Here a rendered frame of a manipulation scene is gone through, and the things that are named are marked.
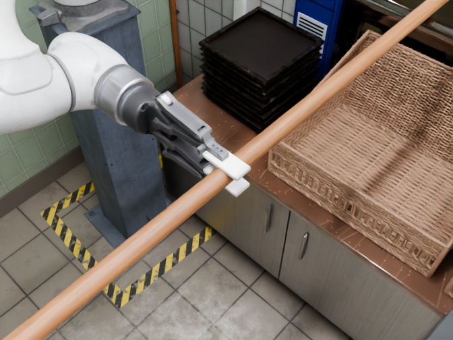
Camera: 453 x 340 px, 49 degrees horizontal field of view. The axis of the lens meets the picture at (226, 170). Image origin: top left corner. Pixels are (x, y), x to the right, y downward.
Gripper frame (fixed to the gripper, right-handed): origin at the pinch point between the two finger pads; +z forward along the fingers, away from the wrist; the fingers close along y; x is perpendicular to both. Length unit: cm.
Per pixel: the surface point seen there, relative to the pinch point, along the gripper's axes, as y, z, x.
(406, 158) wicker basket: 61, 3, -78
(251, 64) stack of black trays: 39, -45, -59
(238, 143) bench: 62, -39, -47
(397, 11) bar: 3, -5, -58
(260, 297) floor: 120, -15, -35
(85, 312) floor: 120, -58, 14
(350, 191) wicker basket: 48, 2, -46
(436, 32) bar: 3, 4, -58
